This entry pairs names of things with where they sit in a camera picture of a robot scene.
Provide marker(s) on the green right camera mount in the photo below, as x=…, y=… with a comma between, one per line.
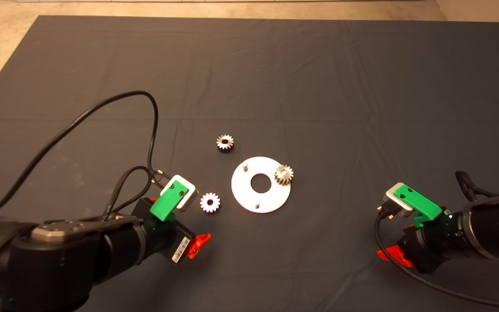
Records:
x=420, y=203

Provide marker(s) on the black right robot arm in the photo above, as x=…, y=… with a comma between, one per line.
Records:
x=492, y=225

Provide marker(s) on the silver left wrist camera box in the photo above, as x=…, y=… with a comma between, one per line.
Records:
x=189, y=197

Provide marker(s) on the dark grey table cloth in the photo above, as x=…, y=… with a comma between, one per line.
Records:
x=275, y=65

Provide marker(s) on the green left camera mount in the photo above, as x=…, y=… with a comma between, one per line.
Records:
x=167, y=203

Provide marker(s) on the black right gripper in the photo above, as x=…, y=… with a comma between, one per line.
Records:
x=431, y=249

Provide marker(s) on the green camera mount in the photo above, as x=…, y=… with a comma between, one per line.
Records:
x=167, y=203
x=420, y=203

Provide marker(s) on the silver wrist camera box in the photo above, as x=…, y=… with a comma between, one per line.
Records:
x=189, y=197
x=394, y=197

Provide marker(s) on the small steel planetary gear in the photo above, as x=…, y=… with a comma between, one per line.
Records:
x=288, y=179
x=215, y=207
x=228, y=146

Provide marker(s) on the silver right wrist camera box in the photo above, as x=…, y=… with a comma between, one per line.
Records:
x=394, y=197

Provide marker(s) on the round metal carrier plate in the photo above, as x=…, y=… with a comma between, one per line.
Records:
x=249, y=199

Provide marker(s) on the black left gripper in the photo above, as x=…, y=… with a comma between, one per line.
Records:
x=169, y=240

